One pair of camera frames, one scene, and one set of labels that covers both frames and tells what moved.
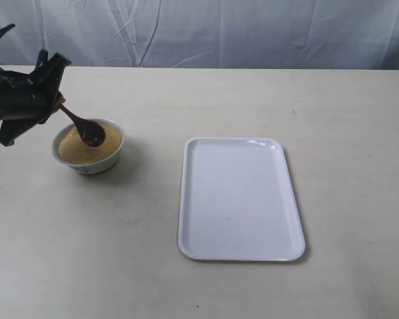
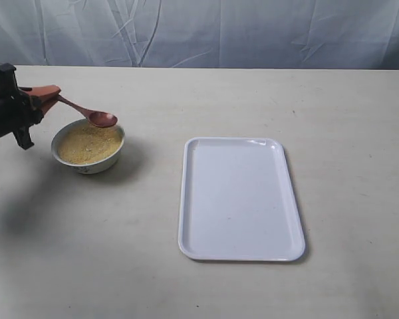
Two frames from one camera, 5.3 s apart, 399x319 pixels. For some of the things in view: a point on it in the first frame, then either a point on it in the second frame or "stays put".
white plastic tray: x=238 y=202 stays put
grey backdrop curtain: x=247 y=34 stays put
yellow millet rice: x=72 y=148 stays put
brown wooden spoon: x=92 y=133 to x=102 y=119
